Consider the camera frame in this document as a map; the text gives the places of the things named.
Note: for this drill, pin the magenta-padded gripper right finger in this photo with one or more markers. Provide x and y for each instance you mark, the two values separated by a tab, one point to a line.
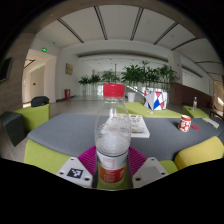
151	170

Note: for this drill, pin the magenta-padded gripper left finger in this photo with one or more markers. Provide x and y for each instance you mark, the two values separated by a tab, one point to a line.
71	168

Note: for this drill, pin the clear red-capped water bottle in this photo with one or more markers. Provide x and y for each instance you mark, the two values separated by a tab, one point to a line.
112	133

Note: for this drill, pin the green curved bench seat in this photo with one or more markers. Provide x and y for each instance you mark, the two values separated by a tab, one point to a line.
46	156

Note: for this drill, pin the white printed magazine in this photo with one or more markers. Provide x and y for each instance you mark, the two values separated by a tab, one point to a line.
139	128

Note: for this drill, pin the yellow curved bench seat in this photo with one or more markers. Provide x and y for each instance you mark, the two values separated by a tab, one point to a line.
200	151

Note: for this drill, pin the red and white mug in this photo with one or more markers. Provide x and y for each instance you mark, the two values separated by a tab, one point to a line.
184	124

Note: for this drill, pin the flat round red coaster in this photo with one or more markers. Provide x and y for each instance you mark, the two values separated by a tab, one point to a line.
195	127

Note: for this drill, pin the large green low table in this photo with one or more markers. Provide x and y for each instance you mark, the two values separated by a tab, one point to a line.
140	109

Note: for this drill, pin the green cube seat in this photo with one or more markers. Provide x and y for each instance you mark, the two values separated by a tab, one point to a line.
33	117

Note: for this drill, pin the red blue white cube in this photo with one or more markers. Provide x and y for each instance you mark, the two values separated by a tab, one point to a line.
156	100

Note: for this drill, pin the small green low table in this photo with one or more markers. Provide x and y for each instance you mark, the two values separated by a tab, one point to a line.
195	114

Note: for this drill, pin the dark grey armchair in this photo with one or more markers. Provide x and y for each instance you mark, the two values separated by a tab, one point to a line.
13	126

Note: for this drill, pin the red fire extinguisher box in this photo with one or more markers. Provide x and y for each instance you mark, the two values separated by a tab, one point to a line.
67	94

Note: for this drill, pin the black chair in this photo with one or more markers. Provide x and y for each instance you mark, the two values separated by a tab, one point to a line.
40	101

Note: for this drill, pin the yellow-edged printed booklet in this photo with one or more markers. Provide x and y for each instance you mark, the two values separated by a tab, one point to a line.
211	122

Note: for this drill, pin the small clear plastic bottle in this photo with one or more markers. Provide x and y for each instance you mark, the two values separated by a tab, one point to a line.
195	105

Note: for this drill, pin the row of potted plants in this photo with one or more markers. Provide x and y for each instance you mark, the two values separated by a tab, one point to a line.
133	75

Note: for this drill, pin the green exit sign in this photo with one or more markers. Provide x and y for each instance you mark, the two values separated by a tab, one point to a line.
44	50

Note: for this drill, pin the framed wall picture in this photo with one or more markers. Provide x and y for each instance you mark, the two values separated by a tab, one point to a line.
69	69

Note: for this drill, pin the black wall screen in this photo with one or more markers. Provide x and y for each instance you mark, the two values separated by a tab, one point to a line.
5	70

